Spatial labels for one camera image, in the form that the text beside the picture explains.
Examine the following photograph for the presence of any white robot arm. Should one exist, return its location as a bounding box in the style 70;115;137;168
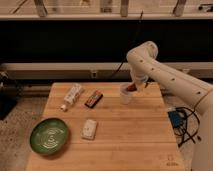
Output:
127;41;213;171

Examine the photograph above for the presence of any translucent ceramic cup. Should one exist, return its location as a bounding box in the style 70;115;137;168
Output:
120;83;133;105

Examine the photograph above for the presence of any green ceramic plate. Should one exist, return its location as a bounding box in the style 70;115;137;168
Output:
29;118;70;156

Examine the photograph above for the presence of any brown candy bar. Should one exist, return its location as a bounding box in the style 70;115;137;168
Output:
85;90;103;108

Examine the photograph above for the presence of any blue power box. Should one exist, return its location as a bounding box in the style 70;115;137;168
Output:
168;111;184;128

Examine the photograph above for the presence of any black object at left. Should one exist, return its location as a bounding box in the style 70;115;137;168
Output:
0;71;22;120

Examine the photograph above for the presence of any white wall outlet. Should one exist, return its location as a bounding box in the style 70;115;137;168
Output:
91;70;98;79

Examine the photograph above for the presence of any black hanging cable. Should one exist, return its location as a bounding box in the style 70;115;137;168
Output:
105;10;145;81

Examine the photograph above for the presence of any black floor cable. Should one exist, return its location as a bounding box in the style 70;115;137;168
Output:
173;106;202;148

